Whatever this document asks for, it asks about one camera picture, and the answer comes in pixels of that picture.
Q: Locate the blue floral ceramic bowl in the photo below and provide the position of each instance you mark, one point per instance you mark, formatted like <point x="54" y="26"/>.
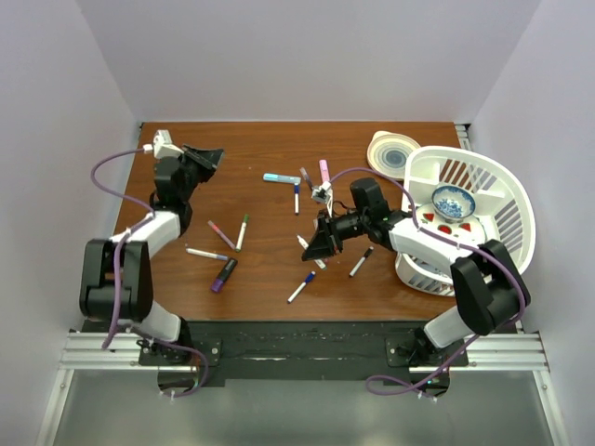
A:
<point x="453" y="203"/>

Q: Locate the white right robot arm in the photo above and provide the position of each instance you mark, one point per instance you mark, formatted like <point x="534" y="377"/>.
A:
<point x="489" y="290"/>

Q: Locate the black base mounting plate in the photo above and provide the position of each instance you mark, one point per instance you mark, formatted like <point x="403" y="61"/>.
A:
<point x="201" y="374"/>

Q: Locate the dark purple gel pen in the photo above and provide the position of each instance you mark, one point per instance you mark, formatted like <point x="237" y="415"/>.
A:
<point x="306" y="177"/>

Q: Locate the white watermelon pattern plate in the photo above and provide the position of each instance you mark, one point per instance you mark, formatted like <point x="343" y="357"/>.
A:
<point x="468" y="231"/>

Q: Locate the white plastic dish rack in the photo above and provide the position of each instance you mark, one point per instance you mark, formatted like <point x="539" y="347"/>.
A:
<point x="502" y="210"/>

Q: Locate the blue cap marker near front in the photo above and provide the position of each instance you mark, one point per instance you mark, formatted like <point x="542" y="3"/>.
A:
<point x="301" y="287"/>

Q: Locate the pink highlighter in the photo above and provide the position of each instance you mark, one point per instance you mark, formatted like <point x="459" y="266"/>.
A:
<point x="324" y="172"/>

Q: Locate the cream plate with grey spiral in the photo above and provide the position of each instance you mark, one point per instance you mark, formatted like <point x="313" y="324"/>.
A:
<point x="388" y="152"/>

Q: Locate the light blue highlighter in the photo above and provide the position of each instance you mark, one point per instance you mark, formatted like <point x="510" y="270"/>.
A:
<point x="277" y="178"/>

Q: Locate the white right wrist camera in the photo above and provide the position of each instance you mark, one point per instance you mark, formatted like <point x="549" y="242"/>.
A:
<point x="322" y="193"/>

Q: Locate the pink marker pen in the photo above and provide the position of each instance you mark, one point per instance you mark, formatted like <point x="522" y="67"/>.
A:
<point x="221" y="234"/>

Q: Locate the purple black highlighter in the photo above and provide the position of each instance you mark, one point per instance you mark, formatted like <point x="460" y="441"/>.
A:
<point x="224" y="275"/>

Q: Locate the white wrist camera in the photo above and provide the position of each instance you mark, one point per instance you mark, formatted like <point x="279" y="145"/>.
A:
<point x="322" y="193"/>
<point x="162" y="146"/>

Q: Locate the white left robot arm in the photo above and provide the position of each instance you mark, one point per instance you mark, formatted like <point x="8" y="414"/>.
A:
<point x="116" y="285"/>

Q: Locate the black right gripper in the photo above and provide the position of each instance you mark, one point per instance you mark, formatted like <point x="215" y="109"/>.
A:
<point x="322" y="245"/>

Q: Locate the black cap whiteboard marker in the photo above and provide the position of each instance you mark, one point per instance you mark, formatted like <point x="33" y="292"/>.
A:
<point x="369" y="251"/>

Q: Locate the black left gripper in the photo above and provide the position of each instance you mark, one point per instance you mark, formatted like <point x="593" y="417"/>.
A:
<point x="207" y="157"/>

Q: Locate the aluminium frame rail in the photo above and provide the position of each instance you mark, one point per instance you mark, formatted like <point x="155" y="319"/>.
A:
<point x="496" y="352"/>

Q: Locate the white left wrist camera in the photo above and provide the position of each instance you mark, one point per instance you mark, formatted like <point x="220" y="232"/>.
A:
<point x="162" y="146"/>

